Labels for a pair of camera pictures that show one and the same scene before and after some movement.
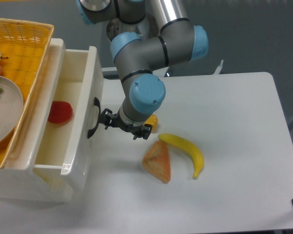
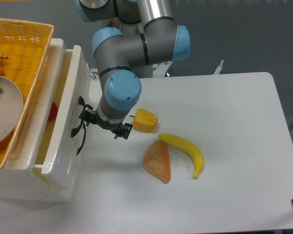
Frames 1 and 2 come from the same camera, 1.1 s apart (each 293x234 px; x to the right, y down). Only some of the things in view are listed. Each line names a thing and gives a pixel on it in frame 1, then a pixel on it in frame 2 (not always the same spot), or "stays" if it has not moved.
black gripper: [142, 131] to [89, 114]
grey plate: [6, 111] stays
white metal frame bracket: [219, 68] stays
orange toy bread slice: [156, 162] stays
